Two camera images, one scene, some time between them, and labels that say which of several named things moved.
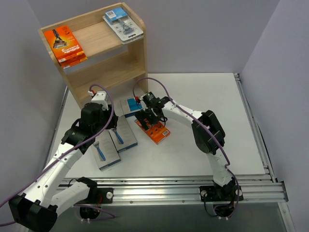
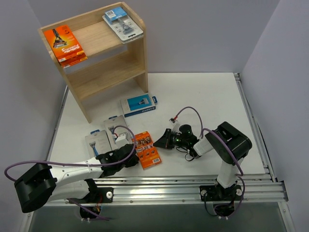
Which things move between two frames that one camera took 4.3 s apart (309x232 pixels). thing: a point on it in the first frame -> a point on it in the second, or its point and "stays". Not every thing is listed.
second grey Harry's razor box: x=105 y=151 stays
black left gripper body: x=112 y=120 -> x=128 y=155
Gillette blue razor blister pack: x=127 y=30 stays
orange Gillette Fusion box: x=65 y=46 stays
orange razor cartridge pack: x=157 y=133 -> x=148 y=157
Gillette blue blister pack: x=123 y=26 stays
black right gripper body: x=147 y=116 -> x=167 y=138
